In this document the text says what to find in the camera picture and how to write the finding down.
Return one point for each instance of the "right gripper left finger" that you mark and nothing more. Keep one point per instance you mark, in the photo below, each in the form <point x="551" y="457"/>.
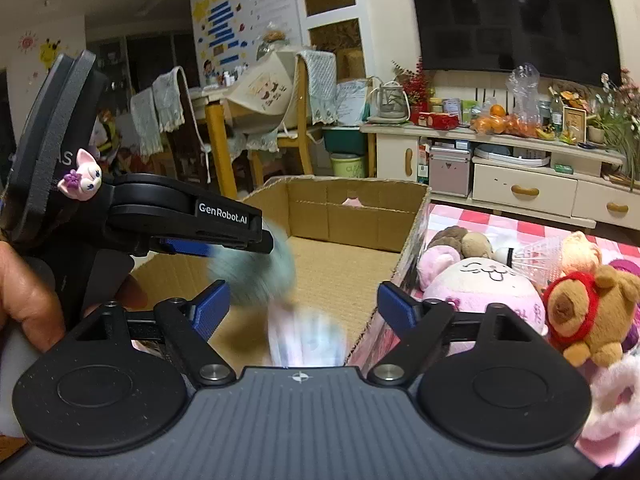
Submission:
<point x="187" y="325"/>

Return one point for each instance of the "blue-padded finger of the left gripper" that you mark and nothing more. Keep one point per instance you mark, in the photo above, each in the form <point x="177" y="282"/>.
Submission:
<point x="188" y="248"/>

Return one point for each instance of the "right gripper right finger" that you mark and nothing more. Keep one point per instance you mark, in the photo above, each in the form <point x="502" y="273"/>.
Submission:
<point x="419" y="326"/>

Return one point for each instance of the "brown beige small plush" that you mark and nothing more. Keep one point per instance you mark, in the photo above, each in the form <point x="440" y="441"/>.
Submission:
<point x="467" y="243"/>

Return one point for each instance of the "person's left hand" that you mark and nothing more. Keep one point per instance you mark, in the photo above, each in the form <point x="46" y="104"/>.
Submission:
<point x="26" y="300"/>

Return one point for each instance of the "pink cat charm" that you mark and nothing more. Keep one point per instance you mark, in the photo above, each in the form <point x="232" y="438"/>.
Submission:
<point x="83" y="182"/>

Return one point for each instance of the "pink round plush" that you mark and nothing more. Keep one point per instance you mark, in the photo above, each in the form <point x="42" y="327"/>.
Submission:
<point x="470" y="284"/>

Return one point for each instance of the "cardboard box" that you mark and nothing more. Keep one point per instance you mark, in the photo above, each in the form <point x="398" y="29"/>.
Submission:
<point x="346" y="237"/>

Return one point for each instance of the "red checkered tablecloth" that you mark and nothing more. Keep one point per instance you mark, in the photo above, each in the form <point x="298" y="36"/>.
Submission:
<point x="502" y="231"/>

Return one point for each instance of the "pink storage box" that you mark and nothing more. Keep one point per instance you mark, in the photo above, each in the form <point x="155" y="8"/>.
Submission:
<point x="450" y="171"/>

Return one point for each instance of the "brown bear red hood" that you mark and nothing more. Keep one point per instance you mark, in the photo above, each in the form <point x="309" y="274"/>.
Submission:
<point x="589" y="315"/>

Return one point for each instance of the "green waste bin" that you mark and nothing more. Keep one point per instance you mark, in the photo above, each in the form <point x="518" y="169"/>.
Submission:
<point x="348" y="165"/>

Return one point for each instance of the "orange teddy plush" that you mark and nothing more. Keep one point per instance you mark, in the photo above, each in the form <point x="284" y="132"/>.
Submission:
<point x="578" y="254"/>

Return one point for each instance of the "wooden chair with covers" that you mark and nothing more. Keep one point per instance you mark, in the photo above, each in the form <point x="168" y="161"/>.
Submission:
<point x="281" y="101"/>

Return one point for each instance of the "cream TV cabinet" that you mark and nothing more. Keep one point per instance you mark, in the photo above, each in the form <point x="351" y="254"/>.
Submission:
<point x="582" y="198"/>

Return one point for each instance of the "red gift box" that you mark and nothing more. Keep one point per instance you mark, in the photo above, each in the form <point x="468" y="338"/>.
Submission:
<point x="438" y="121"/>

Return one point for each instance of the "bag of oranges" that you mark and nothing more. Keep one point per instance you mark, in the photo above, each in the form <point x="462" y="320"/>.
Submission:
<point x="493" y="119"/>

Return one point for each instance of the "glass kettle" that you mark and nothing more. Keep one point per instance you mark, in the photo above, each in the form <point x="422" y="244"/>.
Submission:
<point x="390" y="104"/>

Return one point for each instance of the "clear plastic bag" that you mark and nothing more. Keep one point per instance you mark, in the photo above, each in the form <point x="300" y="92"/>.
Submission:
<point x="522" y="83"/>

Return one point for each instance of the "potted flower plant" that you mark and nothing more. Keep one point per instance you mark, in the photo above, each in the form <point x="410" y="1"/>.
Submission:
<point x="615" y="110"/>

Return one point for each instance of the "black flat television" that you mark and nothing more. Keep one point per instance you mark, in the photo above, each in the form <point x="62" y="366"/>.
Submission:
<point x="574" y="40"/>

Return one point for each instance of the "wooden photo frame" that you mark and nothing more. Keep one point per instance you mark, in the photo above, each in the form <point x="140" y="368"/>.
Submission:
<point x="574" y="124"/>

